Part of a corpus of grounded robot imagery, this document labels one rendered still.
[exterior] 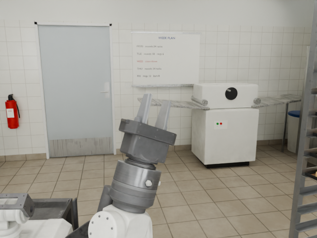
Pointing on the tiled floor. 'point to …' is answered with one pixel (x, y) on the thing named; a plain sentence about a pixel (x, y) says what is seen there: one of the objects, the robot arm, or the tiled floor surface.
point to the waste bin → (293, 130)
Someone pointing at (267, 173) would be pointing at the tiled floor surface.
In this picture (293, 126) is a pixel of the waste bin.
